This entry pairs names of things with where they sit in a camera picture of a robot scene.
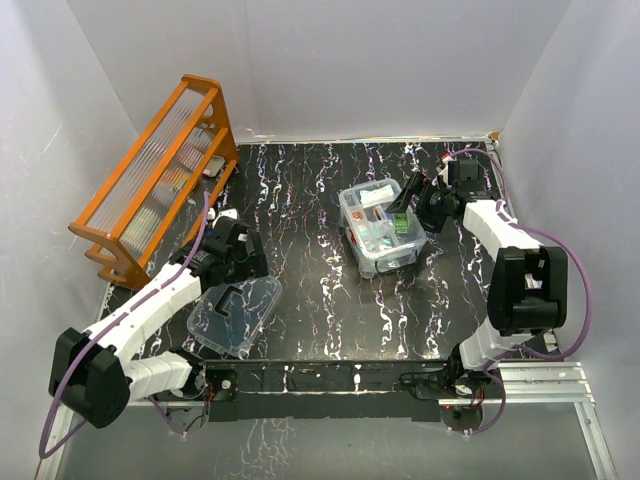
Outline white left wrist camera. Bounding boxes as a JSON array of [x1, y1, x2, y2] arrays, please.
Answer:
[[207, 208, 239, 227]]

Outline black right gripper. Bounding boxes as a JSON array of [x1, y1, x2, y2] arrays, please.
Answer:
[[386, 172, 454, 233]]

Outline clear medicine kit box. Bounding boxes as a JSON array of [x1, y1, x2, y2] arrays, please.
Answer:
[[338, 175, 429, 280]]

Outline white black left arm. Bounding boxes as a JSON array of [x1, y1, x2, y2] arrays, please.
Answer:
[[48, 216, 269, 428]]

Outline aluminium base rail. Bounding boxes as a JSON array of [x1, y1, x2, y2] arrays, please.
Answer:
[[54, 360, 596, 409]]

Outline white bandage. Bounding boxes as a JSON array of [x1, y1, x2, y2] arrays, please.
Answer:
[[359, 185, 396, 208]]

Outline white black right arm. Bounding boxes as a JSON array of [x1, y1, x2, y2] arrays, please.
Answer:
[[386, 159, 569, 397]]

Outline orange wooden rack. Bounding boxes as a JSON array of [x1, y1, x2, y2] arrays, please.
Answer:
[[68, 74, 239, 290]]

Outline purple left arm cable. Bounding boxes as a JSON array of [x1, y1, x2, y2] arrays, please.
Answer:
[[38, 191, 214, 459]]

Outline clear kit lid black handle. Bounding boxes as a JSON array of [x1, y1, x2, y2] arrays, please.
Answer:
[[187, 275, 282, 359]]

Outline green medicine carton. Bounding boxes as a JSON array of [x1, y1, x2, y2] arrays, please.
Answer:
[[393, 213, 411, 235]]

